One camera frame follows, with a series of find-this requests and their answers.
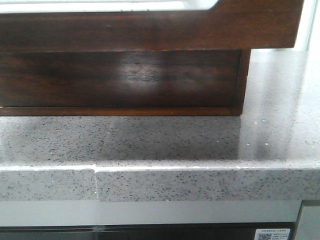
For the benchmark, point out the dark wooden drawer cabinet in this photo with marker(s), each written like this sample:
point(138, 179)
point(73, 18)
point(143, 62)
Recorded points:
point(243, 82)

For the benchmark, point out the dark appliance under counter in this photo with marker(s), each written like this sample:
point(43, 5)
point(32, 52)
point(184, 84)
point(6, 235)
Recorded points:
point(188, 231)

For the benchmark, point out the white QR code label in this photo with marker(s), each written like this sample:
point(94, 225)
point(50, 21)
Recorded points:
point(272, 234)

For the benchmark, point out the white curtain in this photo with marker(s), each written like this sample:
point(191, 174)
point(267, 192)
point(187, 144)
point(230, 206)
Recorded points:
point(308, 35)

